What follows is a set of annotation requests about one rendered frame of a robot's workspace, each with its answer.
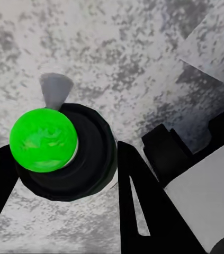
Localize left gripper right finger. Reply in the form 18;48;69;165
117;141;207;254

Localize insectifuge atomizer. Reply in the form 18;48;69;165
9;72;118;202

